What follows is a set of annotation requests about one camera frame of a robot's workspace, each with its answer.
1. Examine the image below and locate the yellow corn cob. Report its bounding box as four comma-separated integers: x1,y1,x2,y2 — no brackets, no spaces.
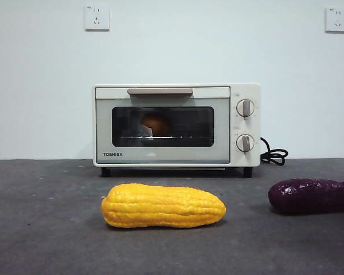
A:
100,183,227,229

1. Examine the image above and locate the cream Toshiba toaster oven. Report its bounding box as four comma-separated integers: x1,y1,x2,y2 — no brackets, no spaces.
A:
92,83,261,178

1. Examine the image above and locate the cream oven knob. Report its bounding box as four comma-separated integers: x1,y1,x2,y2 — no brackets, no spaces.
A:
236,99,256,118
236,133,256,153

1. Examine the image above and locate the metal wire oven rack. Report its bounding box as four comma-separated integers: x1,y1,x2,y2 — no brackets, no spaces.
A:
118,135,212,142

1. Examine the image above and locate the white wall socket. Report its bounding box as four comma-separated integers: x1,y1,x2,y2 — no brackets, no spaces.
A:
325,7,344,33
84,5,110,32

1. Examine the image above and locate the brown potato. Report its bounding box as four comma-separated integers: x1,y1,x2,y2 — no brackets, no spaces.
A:
140,112,171,137

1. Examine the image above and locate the purple sweet potato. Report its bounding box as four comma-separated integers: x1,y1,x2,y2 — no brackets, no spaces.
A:
268,178,344,215

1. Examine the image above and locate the black oven power cable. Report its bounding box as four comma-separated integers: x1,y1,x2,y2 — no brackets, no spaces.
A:
259,136,289,167

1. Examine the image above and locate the glass oven door with handle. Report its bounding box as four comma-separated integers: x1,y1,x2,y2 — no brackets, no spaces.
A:
95,87,230,165

